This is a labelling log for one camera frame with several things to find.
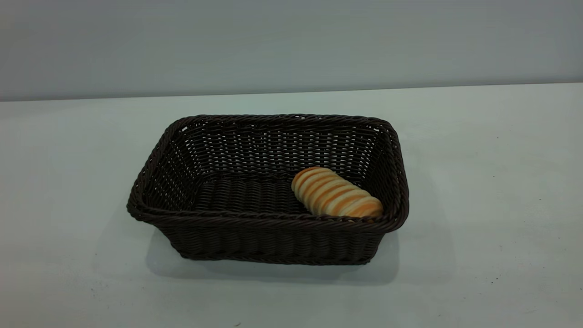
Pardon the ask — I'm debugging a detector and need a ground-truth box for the striped golden bread roll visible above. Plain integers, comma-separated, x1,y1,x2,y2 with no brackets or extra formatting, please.
291,166,384,220

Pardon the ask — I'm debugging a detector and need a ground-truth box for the black woven wicker basket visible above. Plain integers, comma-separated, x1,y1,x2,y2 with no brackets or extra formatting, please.
126,113,410,266

